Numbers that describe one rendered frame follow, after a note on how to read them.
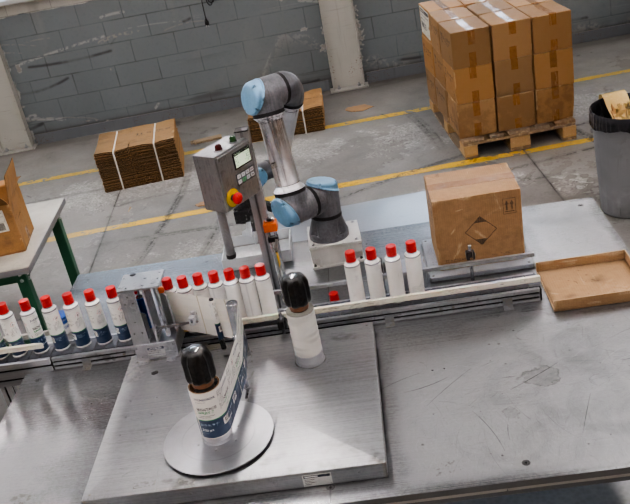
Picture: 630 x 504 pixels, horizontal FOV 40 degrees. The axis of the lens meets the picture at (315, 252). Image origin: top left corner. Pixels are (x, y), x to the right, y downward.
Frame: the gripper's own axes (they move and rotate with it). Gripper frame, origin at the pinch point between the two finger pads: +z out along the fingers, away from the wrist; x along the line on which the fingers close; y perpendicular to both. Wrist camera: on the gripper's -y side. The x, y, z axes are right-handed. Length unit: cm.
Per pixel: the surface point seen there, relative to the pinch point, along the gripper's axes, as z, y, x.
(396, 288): -8, -50, 73
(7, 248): 5, 121, -43
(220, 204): -45, 0, 68
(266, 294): -12, -8, 71
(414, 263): -16, -57, 72
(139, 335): -12, 33, 83
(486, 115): 58, -140, -256
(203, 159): -60, 2, 67
